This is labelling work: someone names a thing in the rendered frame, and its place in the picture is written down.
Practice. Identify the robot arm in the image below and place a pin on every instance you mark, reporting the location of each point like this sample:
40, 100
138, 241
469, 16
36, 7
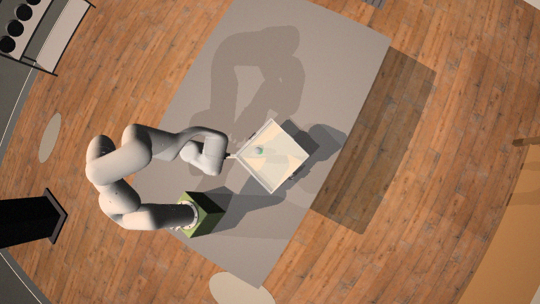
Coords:
106, 167

